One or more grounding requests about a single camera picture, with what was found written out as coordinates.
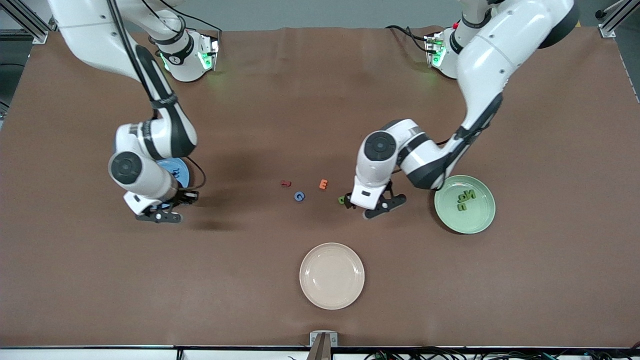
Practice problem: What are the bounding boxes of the aluminium frame post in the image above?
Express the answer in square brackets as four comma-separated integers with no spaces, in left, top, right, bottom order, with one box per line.
[595,0,640,38]
[0,0,68,45]

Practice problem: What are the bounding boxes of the green plate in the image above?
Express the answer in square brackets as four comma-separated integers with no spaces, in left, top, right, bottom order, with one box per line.
[434,174,497,235]

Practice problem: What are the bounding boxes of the grey metal camera mount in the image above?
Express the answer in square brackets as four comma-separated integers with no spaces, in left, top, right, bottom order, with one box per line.
[306,331,339,360]

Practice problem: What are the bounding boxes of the black left base cable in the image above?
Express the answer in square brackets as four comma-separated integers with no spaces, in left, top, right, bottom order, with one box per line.
[385,24,432,53]

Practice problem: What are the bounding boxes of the blue plate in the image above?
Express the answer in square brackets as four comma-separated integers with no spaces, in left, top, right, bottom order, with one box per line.
[156,157,191,210]

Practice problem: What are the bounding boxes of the brown table cover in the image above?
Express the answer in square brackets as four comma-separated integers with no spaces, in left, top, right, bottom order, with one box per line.
[0,26,640,349]

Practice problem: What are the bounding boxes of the black cable bundle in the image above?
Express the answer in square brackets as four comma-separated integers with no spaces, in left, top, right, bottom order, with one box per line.
[365,346,640,360]

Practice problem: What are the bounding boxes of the beige plate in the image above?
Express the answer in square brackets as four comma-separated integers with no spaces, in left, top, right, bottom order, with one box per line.
[299,242,366,311]

